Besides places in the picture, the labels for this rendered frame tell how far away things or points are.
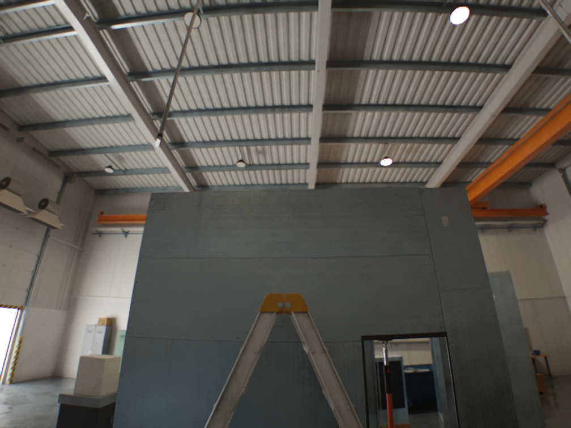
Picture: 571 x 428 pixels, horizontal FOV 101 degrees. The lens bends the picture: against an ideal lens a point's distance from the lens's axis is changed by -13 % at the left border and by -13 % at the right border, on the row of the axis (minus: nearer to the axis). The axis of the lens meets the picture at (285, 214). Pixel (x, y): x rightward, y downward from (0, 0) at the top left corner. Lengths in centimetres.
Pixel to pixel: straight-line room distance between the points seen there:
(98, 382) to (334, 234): 471
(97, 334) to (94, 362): 667
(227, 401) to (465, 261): 181
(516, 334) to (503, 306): 51
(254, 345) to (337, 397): 38
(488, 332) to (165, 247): 236
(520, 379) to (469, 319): 429
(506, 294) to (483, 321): 413
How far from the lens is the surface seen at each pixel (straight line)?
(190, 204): 226
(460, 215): 241
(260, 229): 204
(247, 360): 120
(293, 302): 117
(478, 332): 227
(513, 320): 640
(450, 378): 219
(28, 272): 1231
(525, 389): 650
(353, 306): 194
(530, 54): 886
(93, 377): 573
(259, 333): 119
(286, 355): 191
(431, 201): 236
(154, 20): 724
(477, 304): 228
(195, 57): 770
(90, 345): 1249
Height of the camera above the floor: 219
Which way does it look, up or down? 23 degrees up
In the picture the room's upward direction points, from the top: straight up
